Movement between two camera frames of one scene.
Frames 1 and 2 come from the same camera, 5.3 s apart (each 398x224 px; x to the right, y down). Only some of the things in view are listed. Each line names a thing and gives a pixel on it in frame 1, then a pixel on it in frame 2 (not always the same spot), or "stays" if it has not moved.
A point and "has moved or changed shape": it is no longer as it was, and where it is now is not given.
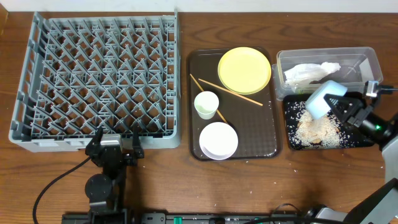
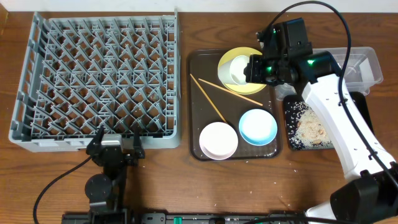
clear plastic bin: (296, 68) stays
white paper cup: (206, 104) → (232, 72)
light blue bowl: (316, 105) has moved or changed shape
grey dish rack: (120, 73) stays
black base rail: (187, 218) stays
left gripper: (115, 154) stays
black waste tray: (327, 132) stays
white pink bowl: (218, 140) stays
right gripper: (354, 105) → (253, 71)
